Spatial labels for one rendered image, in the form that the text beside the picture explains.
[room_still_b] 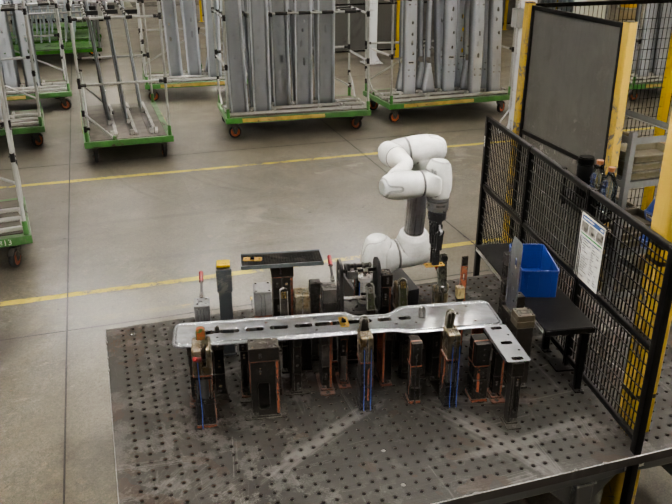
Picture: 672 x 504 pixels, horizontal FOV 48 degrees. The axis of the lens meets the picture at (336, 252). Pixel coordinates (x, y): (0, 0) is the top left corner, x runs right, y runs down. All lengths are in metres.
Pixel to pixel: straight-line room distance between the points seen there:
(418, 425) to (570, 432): 0.60
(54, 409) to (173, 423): 1.60
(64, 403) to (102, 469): 0.69
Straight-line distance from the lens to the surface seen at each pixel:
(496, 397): 3.31
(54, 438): 4.45
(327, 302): 3.32
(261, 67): 9.87
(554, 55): 5.71
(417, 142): 3.51
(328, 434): 3.06
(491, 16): 11.16
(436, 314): 3.29
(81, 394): 4.75
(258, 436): 3.06
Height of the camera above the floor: 2.56
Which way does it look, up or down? 24 degrees down
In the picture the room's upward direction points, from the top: straight up
